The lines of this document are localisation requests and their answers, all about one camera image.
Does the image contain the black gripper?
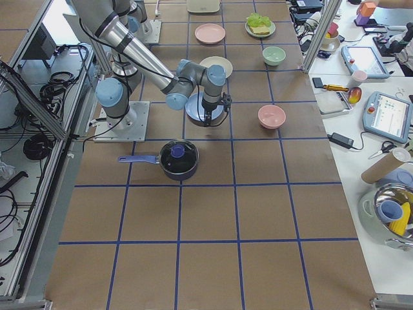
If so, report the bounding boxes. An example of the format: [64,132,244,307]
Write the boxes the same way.
[201,98,221,127]

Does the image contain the blue plate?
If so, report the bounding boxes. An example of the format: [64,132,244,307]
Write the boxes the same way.
[185,91,224,123]

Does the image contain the pink plate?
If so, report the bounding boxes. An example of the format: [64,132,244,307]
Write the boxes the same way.
[194,23,226,45]

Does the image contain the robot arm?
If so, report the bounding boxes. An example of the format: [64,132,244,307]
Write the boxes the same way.
[113,0,152,39]
[72,1,232,127]

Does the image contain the cream white plate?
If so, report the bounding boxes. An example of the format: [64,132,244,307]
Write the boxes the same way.
[199,56,233,78]

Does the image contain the dark blue saucepan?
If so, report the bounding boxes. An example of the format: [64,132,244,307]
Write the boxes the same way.
[118,139,199,181]

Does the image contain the pink bowl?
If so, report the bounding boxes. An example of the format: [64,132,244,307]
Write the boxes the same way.
[257,105,287,129]

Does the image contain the green bowl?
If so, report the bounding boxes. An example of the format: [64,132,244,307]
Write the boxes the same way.
[262,46,287,67]

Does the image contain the green plate with sandwich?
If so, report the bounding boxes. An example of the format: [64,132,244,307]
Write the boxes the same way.
[245,21,276,38]

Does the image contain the bread slice on plate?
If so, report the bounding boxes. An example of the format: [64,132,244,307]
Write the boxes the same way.
[249,26,270,36]

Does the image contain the green lettuce leaf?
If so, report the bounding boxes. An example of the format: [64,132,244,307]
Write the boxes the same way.
[247,13,271,27]

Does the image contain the cream white toaster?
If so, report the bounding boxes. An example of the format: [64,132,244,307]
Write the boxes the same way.
[186,0,221,14]

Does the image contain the silver kitchen scale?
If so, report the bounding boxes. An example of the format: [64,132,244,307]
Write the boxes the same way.
[315,91,352,118]

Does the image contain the black power adapter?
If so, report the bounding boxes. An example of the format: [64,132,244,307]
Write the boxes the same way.
[327,132,354,149]

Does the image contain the white bowl with fruit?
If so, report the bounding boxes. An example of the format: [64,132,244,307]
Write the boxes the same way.
[320,30,341,52]

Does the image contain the red yellow mango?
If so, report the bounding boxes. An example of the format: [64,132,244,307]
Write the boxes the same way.
[348,87,362,105]

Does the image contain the pink cup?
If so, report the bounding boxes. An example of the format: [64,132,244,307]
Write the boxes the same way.
[347,70,368,88]

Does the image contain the left teach pendant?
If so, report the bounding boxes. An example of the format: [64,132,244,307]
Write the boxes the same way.
[341,46,390,79]

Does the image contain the teach pendant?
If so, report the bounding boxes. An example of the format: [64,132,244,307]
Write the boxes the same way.
[363,92,412,143]
[341,46,390,79]

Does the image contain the right teach pendant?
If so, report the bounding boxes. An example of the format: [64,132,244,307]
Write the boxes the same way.
[363,92,412,143]

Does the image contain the scissors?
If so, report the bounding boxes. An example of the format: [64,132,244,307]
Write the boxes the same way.
[368,140,396,160]

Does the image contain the cardboard tube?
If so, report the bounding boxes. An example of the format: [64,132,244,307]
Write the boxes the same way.
[361,147,411,184]

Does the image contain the steel bowl with toys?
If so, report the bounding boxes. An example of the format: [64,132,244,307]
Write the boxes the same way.
[358,183,412,251]

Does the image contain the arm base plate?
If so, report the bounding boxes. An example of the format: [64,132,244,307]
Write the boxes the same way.
[93,101,150,143]
[141,19,162,45]

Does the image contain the orange handled tool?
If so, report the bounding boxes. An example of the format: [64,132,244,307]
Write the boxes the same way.
[323,84,349,92]

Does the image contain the aluminium frame post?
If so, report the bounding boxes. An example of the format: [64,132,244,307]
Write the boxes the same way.
[302,0,341,74]

